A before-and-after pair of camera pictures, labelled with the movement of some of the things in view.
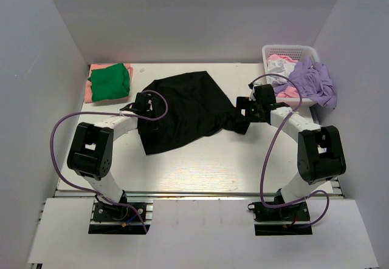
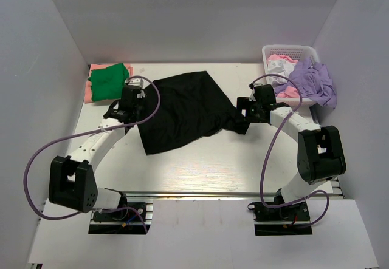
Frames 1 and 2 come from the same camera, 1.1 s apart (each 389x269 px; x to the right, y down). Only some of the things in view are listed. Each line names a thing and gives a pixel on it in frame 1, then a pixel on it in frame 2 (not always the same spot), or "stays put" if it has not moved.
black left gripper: (151, 112) -> (143, 98)
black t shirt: (187, 107) stays put
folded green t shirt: (109, 82) stays put
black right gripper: (244, 102) stays put
